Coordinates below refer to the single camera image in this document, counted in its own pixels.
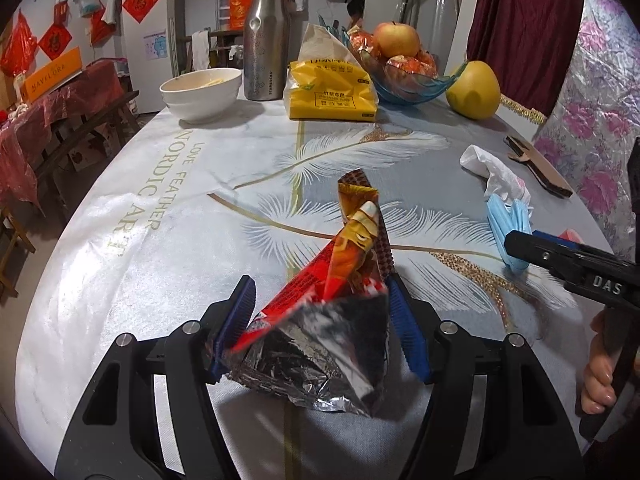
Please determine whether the floral plastic sheet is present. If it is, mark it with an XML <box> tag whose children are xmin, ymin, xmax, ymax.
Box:
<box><xmin>534</xmin><ymin>0</ymin><xmax>639</xmax><ymax>260</ymax></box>

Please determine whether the red plastic bag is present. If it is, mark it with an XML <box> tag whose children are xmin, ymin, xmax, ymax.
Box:
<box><xmin>1</xmin><ymin>11</ymin><xmax>38</xmax><ymax>78</ymax></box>

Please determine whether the blue glass fruit bowl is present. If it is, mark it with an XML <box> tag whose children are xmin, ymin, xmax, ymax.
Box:
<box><xmin>342</xmin><ymin>27</ymin><xmax>466</xmax><ymax>105</ymax></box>

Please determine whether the orange long box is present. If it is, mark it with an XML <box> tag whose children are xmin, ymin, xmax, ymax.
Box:
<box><xmin>21</xmin><ymin>47</ymin><xmax>82</xmax><ymax>103</ymax></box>

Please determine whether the steel thermos bottle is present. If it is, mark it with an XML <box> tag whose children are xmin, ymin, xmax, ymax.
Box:
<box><xmin>243</xmin><ymin>0</ymin><xmax>290</xmax><ymax>101</ymax></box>

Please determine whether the red foil snack wrapper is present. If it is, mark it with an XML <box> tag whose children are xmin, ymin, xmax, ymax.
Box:
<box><xmin>226</xmin><ymin>169</ymin><xmax>394</xmax><ymax>417</ymax></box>

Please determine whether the person right hand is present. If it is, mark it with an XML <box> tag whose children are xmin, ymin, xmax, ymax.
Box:
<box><xmin>580</xmin><ymin>311</ymin><xmax>617</xmax><ymax>415</ymax></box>

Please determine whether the white printed tissue pack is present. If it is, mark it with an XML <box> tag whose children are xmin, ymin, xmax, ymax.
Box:
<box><xmin>459</xmin><ymin>145</ymin><xmax>530</xmax><ymax>206</ymax></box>

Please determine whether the white ceramic bowl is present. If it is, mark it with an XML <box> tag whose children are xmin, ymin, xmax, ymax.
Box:
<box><xmin>160</xmin><ymin>67</ymin><xmax>243</xmax><ymax>124</ymax></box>

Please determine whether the yellow snack bag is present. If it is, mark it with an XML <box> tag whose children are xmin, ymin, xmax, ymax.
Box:
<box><xmin>283</xmin><ymin>24</ymin><xmax>378</xmax><ymax>122</ymax></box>

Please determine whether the wooden chair grey cushion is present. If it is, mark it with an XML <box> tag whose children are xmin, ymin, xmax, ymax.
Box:
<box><xmin>0</xmin><ymin>206</ymin><xmax>36</xmax><ymax>298</ymax></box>

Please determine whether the phone in brown case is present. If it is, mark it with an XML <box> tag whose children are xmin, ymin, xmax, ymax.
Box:
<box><xmin>504</xmin><ymin>136</ymin><xmax>574</xmax><ymax>198</ymax></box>

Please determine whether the red covered side table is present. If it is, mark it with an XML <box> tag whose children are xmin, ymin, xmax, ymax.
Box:
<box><xmin>1</xmin><ymin>58</ymin><xmax>124</xmax><ymax>204</ymax></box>

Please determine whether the yellow pomelo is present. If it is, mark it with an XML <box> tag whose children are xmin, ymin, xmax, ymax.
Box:
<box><xmin>445</xmin><ymin>61</ymin><xmax>501</xmax><ymax>120</ymax></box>

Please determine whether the blue face mask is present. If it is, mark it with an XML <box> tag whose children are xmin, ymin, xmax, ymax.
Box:
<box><xmin>486</xmin><ymin>194</ymin><xmax>533</xmax><ymax>275</ymax></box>

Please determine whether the red yellow apple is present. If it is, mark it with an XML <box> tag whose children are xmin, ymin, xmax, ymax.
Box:
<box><xmin>373</xmin><ymin>22</ymin><xmax>421</xmax><ymax>58</ymax></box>

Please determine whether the feather print tablecloth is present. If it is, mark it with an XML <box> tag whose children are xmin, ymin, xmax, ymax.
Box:
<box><xmin>15</xmin><ymin>100</ymin><xmax>598</xmax><ymax>467</ymax></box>

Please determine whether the wooden bench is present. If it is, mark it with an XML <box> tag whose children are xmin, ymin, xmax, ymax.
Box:
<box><xmin>34</xmin><ymin>90</ymin><xmax>142</xmax><ymax>196</ymax></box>

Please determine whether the dark red curtain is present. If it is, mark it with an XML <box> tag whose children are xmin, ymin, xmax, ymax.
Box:
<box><xmin>466</xmin><ymin>0</ymin><xmax>584</xmax><ymax>122</ymax></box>

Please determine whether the white refrigerator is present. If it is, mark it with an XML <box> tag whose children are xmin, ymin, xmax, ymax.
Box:
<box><xmin>122</xmin><ymin>0</ymin><xmax>175</xmax><ymax>114</ymax></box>

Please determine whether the orange gift box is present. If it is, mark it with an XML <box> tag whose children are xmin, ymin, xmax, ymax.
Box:
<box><xmin>229</xmin><ymin>0</ymin><xmax>252</xmax><ymax>30</ymax></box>

